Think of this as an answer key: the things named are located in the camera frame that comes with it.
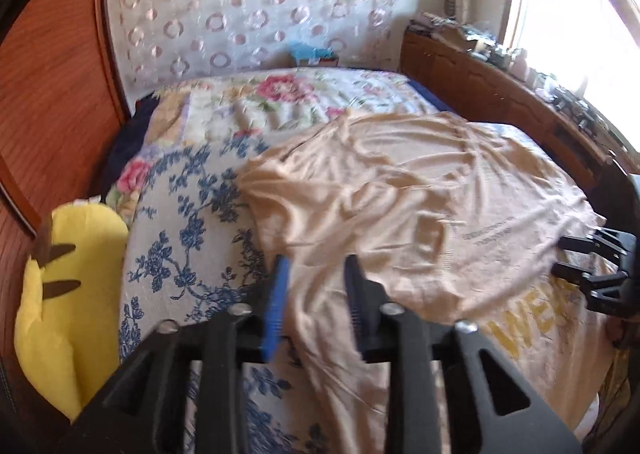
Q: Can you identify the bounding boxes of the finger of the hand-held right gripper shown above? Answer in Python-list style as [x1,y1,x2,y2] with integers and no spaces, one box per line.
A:
[550,261,632,312]
[557,228,632,260]

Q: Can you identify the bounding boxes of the beige t-shirt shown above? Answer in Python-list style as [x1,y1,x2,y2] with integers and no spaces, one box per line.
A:
[235,109,621,454]

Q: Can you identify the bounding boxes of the pink floral quilt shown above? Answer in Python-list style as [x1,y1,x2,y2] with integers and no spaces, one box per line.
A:
[105,69,451,215]

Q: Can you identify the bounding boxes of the wooden headboard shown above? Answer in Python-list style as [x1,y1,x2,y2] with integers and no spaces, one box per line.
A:
[0,0,136,385]

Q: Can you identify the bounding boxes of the dark blue cloth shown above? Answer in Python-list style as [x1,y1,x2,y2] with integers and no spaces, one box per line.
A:
[97,97,161,195]

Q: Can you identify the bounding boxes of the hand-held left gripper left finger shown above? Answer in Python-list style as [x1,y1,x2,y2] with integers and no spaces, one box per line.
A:
[70,254,293,454]

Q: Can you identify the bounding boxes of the yellow plush toy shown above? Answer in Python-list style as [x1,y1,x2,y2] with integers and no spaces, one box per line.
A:
[14,201,130,422]

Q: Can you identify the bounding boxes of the window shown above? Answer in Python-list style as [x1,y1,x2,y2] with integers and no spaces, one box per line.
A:
[500,0,640,150]

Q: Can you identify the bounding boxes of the blue tissue box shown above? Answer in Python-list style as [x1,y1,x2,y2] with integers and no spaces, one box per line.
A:
[289,42,341,69]

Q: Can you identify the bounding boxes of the wooden cabinet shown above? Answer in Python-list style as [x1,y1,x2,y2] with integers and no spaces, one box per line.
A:
[400,29,621,215]

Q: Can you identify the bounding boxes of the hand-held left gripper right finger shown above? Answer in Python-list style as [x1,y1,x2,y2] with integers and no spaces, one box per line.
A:
[344,254,583,454]

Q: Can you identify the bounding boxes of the blue floral blanket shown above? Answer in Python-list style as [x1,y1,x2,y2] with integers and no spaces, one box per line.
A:
[117,139,391,454]

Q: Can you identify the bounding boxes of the blue bed sheet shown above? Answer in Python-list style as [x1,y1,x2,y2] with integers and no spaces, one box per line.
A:
[407,77,453,112]

